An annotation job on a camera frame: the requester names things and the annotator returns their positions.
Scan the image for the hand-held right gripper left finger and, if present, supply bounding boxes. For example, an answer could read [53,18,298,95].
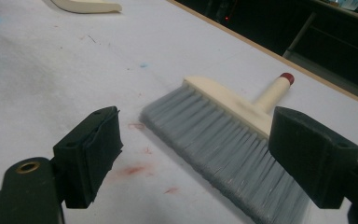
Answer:
[52,105,124,209]

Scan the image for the cream brush with grey bristles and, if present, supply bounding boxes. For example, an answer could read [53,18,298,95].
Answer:
[139,72,311,224]

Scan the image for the cream dustpan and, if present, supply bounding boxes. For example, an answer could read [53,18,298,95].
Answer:
[50,0,123,14]

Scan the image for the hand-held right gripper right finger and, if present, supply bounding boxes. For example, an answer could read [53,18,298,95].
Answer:
[268,105,358,210]

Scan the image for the grey metal frame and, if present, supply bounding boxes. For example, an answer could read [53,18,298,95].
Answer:
[282,11,358,105]

